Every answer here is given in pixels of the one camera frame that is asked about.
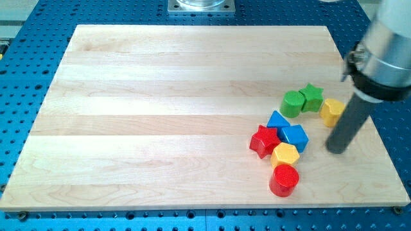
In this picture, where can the yellow heart block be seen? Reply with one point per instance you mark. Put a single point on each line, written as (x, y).
(331, 111)

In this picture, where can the green star block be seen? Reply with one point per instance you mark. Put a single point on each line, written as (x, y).
(313, 98)

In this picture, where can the green cylinder block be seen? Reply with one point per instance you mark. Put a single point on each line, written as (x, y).
(292, 104)

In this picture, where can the blue triangle block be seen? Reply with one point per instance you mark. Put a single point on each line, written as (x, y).
(277, 121)

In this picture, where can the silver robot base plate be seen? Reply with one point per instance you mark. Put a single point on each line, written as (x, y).
(201, 6)

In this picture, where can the red star block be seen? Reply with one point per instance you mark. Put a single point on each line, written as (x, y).
(264, 141)

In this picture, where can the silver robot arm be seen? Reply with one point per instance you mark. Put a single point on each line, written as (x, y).
(379, 66)

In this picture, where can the red cylinder block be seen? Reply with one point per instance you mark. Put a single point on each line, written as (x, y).
(283, 181)

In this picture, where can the blue cube block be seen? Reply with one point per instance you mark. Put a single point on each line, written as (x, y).
(296, 136)

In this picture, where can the yellow hexagon block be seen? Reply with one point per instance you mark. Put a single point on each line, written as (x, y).
(284, 153)

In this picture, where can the light wooden board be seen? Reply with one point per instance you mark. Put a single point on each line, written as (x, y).
(161, 117)

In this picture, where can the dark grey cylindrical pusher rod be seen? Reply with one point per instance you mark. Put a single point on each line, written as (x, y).
(354, 116)

